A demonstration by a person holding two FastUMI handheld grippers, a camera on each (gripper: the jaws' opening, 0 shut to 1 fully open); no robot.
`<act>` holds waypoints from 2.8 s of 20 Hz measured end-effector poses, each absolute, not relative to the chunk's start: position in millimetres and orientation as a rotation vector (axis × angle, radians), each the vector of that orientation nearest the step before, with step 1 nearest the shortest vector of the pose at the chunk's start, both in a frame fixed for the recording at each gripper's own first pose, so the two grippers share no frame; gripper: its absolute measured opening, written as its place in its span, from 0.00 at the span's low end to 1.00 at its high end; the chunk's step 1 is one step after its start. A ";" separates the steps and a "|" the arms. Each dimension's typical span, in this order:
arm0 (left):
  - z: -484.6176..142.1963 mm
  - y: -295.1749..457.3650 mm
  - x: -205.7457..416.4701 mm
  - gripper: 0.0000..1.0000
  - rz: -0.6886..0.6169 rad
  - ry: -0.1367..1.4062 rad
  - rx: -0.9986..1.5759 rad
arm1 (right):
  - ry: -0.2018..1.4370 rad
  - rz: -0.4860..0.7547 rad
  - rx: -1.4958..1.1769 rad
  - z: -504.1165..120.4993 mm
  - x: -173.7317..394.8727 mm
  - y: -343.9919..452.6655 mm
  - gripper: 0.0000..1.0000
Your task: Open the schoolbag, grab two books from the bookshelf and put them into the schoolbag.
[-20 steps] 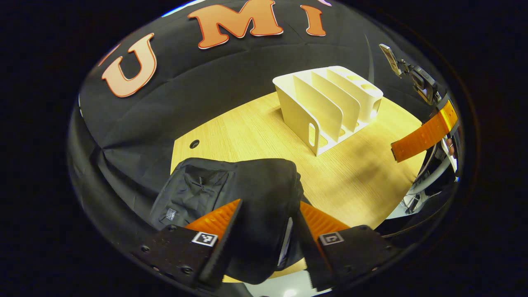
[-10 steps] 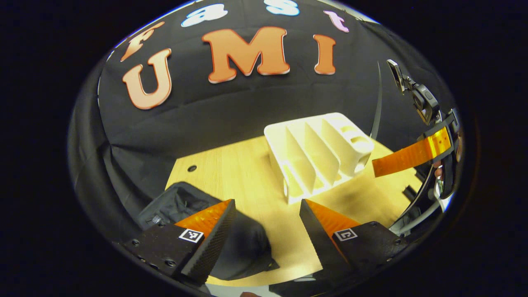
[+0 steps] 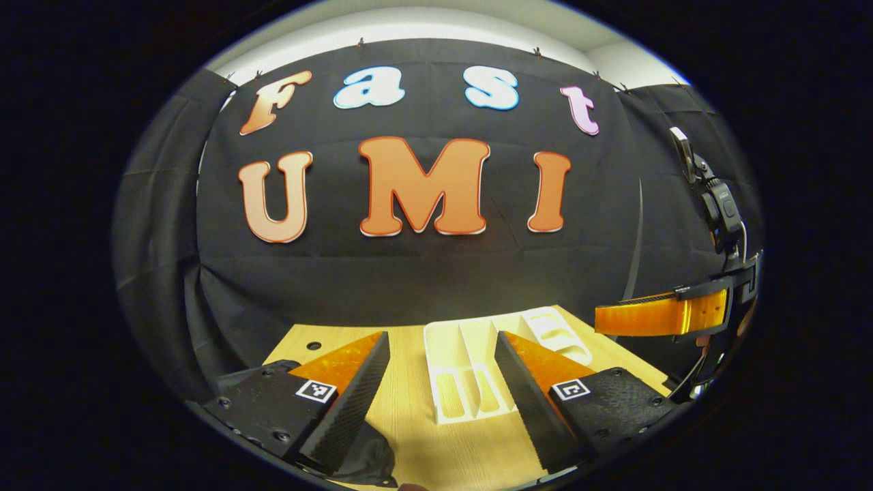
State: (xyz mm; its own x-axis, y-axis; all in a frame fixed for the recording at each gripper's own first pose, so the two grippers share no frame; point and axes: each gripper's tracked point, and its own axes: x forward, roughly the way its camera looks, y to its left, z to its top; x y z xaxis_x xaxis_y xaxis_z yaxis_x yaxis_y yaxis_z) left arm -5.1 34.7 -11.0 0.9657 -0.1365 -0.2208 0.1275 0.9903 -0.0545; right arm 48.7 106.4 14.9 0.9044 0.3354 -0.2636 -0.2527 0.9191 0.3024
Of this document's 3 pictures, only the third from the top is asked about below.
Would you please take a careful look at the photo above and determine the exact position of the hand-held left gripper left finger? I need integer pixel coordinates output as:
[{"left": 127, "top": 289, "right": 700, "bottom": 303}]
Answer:
[{"left": 201, "top": 331, "right": 391, "bottom": 477}]

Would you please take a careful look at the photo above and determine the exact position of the black schoolbag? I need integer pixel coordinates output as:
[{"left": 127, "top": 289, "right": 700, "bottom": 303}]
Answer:
[{"left": 205, "top": 359, "right": 398, "bottom": 489}]

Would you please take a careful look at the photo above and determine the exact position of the white bookshelf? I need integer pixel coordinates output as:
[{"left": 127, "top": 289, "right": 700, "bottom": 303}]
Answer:
[{"left": 423, "top": 307, "right": 594, "bottom": 426}]

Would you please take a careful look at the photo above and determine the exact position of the grey frame pole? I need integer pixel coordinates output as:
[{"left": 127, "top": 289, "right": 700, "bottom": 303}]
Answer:
[{"left": 619, "top": 179, "right": 646, "bottom": 304}]

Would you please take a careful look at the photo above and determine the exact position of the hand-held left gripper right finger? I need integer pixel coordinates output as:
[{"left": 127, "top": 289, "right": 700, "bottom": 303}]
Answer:
[{"left": 494, "top": 331, "right": 677, "bottom": 473}]

